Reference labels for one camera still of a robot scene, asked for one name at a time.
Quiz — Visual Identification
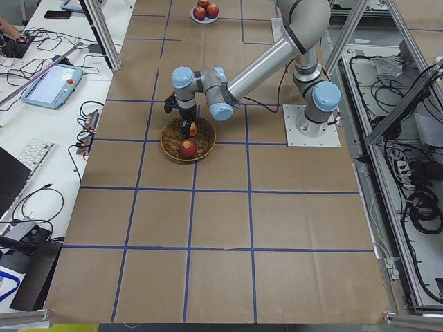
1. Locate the red apple plate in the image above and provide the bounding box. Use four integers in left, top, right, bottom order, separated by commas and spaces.
197, 0, 210, 9
192, 6, 206, 21
206, 3, 219, 19

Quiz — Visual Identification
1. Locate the white keyboard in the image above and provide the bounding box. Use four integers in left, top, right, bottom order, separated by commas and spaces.
17, 138, 55, 181

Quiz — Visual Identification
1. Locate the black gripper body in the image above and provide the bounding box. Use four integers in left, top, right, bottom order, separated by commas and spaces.
163, 95, 197, 123

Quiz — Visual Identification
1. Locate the aluminium frame post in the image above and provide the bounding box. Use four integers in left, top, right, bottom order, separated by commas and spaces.
80, 0, 122, 72

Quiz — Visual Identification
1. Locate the red apple plate outer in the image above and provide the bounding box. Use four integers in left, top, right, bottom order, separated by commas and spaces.
197, 0, 210, 9

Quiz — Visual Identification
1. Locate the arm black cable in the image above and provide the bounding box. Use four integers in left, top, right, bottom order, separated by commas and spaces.
238, 62, 290, 114

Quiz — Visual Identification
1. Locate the red apple plate back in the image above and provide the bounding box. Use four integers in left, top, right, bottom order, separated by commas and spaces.
206, 3, 219, 19

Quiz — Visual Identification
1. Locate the dark red apple in basket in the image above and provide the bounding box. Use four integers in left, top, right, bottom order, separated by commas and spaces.
179, 139, 197, 159

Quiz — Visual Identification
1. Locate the red apple plate front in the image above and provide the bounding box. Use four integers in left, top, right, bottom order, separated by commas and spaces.
192, 6, 206, 21

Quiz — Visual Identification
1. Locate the woven wicker basket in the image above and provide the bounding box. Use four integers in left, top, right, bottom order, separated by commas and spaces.
160, 116, 216, 163

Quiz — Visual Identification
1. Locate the light blue plate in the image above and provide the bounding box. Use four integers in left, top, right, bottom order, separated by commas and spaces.
190, 6, 219, 24

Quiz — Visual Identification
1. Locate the blue teach pendant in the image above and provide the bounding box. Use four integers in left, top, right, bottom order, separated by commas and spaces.
21, 64, 83, 109

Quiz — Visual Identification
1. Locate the red yellow apple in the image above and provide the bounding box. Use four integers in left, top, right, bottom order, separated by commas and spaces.
189, 122, 198, 137

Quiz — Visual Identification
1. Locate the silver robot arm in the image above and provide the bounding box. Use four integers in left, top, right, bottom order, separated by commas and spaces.
164, 0, 341, 138

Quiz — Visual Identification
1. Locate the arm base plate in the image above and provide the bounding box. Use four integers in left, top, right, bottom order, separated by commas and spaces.
283, 104, 341, 148

